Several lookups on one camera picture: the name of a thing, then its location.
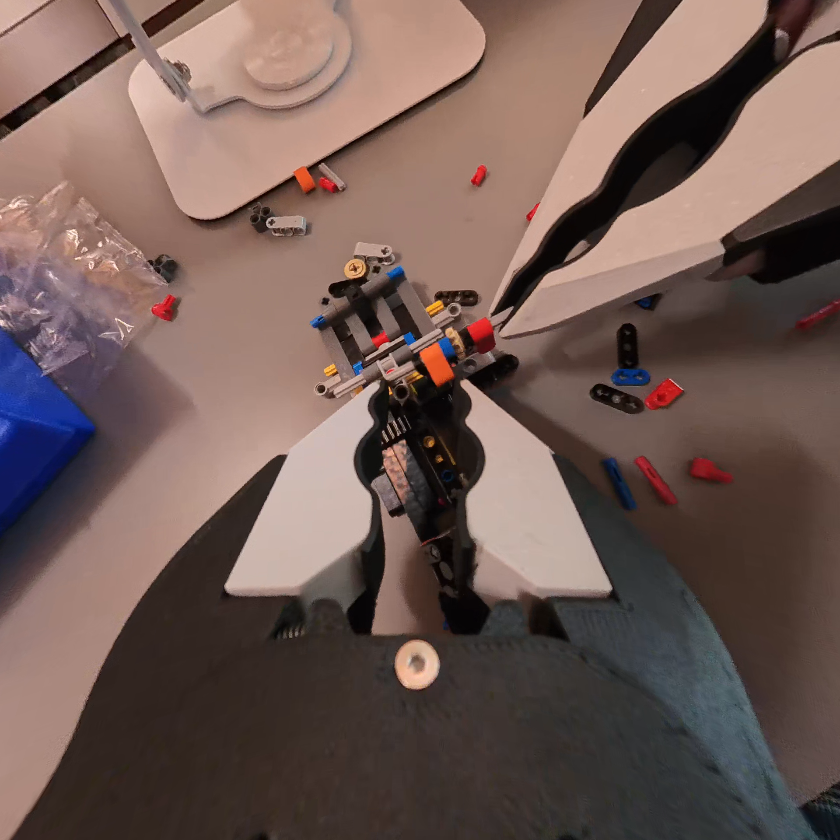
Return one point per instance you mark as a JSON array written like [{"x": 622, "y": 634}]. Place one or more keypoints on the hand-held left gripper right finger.
[{"x": 531, "y": 518}]

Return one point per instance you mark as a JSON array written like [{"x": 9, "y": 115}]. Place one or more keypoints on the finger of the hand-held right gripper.
[
  {"x": 735, "y": 197},
  {"x": 630, "y": 92}
]

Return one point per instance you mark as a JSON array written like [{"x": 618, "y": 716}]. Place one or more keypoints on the orange lego connector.
[{"x": 304, "y": 180}]

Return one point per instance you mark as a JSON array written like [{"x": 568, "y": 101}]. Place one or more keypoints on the blue lego liftarm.
[{"x": 631, "y": 376}]

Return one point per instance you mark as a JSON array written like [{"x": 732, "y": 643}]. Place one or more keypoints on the red lego bush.
[{"x": 481, "y": 331}]

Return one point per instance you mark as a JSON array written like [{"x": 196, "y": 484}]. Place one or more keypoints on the multicoloured lego assembly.
[{"x": 400, "y": 305}]

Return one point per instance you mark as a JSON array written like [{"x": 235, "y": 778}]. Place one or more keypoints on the red lego axle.
[
  {"x": 655, "y": 480},
  {"x": 818, "y": 316}
]

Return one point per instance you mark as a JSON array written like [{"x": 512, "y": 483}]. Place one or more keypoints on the blue lego axle pin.
[{"x": 619, "y": 484}]

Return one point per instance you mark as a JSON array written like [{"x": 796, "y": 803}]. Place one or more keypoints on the red lego connector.
[
  {"x": 709, "y": 470},
  {"x": 165, "y": 308},
  {"x": 663, "y": 395}
]

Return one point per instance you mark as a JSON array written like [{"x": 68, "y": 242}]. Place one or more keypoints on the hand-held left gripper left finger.
[{"x": 308, "y": 512}]

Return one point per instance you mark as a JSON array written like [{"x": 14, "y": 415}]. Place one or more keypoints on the blue storage bin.
[{"x": 33, "y": 446}]

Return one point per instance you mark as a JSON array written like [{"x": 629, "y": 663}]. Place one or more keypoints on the black lego liftarm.
[
  {"x": 627, "y": 346},
  {"x": 617, "y": 397},
  {"x": 456, "y": 295}
]

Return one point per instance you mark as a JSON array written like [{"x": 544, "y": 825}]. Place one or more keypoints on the clear plastic bag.
[{"x": 65, "y": 282}]

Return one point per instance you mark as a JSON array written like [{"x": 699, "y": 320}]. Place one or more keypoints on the small red lego pin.
[{"x": 328, "y": 185}]

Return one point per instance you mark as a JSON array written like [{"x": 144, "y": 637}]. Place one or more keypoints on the short light grey lego beam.
[{"x": 374, "y": 253}]

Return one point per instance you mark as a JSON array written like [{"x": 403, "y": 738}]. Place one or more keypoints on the small blue lego piece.
[{"x": 646, "y": 303}]

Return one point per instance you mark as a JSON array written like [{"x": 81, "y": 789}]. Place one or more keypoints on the white monitor stand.
[{"x": 394, "y": 65}]

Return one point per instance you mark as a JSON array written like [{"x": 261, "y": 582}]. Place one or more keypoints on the dark grey lego connector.
[
  {"x": 260, "y": 218},
  {"x": 163, "y": 268}
]

